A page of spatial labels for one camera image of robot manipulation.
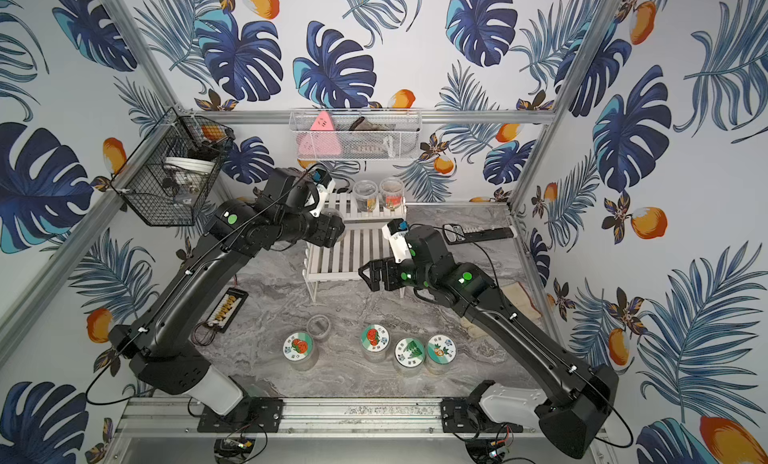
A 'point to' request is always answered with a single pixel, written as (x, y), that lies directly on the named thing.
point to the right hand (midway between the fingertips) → (376, 264)
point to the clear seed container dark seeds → (366, 195)
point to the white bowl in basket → (191, 165)
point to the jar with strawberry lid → (375, 339)
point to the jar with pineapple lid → (441, 353)
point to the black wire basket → (167, 179)
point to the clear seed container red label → (392, 189)
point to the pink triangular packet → (321, 139)
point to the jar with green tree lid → (409, 356)
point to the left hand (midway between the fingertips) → (330, 215)
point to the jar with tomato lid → (300, 350)
